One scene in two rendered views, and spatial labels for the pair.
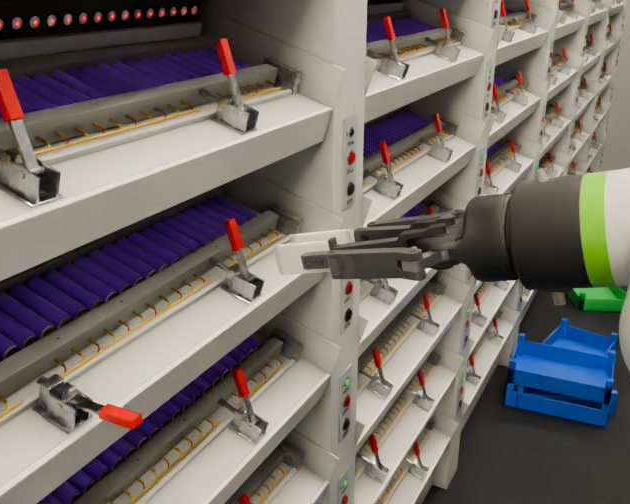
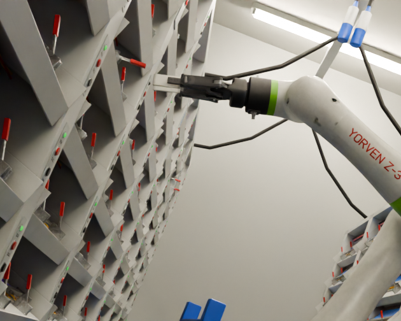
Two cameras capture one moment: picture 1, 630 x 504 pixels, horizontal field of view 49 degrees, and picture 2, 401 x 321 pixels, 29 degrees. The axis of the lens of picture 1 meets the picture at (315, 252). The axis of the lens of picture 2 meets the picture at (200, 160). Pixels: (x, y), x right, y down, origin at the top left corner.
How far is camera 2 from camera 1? 1.55 m
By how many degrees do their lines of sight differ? 43
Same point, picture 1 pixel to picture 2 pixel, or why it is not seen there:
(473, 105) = (140, 157)
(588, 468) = not seen: outside the picture
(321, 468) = (68, 243)
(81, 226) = (144, 7)
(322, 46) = (157, 41)
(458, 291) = (93, 267)
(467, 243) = (234, 84)
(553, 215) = (263, 81)
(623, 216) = (283, 85)
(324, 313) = (109, 154)
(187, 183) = (145, 30)
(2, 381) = not seen: hidden behind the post
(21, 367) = not seen: hidden behind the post
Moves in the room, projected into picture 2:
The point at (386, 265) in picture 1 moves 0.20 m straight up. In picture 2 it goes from (207, 81) to (237, 12)
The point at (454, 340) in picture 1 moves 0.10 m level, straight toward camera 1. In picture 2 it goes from (77, 302) to (81, 304)
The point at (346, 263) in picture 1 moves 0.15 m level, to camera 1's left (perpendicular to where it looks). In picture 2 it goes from (191, 78) to (141, 48)
